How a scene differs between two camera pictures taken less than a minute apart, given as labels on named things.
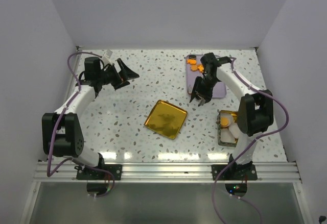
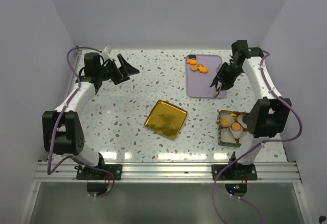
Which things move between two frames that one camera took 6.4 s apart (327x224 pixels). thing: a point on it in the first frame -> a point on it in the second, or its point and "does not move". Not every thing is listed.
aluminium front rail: x=267 y=172 does not move
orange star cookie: x=201 y=68 does not move
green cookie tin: x=228 y=133 does not move
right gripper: x=206 y=95 -> x=227 y=83
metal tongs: x=202 y=101 -> x=215 y=94
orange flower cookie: x=191 y=61 does not move
